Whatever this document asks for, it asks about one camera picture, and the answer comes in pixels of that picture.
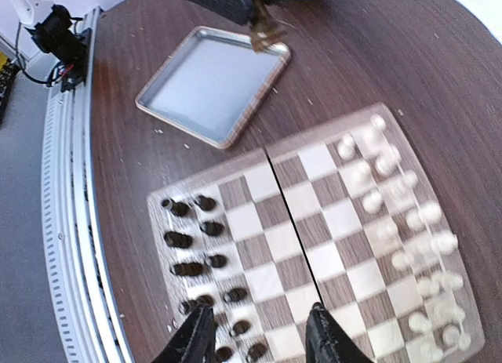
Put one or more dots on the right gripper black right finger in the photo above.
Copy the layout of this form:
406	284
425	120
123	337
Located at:
327	342

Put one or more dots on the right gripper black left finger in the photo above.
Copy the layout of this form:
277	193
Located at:
194	341

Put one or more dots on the black pawn file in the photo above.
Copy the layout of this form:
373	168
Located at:
235	295
239	328
211	228
255	352
216	261

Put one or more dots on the black knight piece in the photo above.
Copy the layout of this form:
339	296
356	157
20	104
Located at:
177	240

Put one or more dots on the wooden chess board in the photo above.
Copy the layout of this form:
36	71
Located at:
342	214

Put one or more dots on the black chess piece corner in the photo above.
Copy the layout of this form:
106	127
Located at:
176	208

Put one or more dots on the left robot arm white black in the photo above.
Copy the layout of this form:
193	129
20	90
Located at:
49	27

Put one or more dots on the metal tray wooden rim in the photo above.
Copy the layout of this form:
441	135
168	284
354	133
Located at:
212	84

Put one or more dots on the aluminium front rail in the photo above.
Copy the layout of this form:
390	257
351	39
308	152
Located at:
87	316

